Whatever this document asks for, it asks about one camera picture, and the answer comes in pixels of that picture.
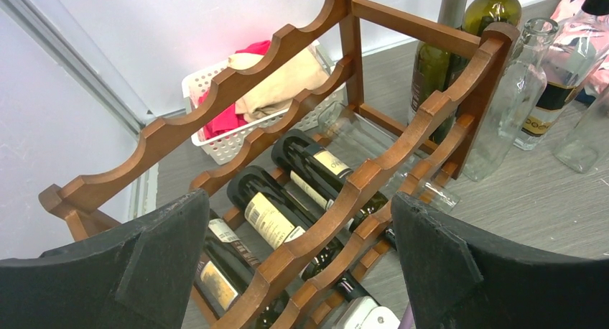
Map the dark green bottle far left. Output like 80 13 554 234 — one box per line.
408 0 467 121

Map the dark green bottle far back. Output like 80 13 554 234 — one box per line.
429 0 522 144

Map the clear bottle with dark cap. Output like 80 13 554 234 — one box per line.
514 0 608 151

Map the small clear glass bottle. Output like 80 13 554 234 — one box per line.
463 18 559 182

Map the wooden wine rack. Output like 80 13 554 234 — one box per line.
39 0 519 328

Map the pink shark print cloth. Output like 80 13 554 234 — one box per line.
551 0 608 105

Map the dark bottle brown label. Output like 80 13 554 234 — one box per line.
195 210 261 315

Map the beige folded cloth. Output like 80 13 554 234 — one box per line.
226 48 329 123

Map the dark green bottle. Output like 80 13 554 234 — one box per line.
429 0 522 144
408 0 467 121

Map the aluminium corner post left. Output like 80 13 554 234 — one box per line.
1 0 154 205

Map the white plastic basket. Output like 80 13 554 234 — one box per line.
182 40 346 165

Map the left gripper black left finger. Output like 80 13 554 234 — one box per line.
1 190 210 328

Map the dark bottle cream label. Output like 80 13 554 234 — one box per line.
226 165 379 305

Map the dark bottle white label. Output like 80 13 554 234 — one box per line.
271 129 398 249

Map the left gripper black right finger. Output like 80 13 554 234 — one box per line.
391 192 608 328

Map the red cloth in basket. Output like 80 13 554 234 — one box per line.
197 40 271 141

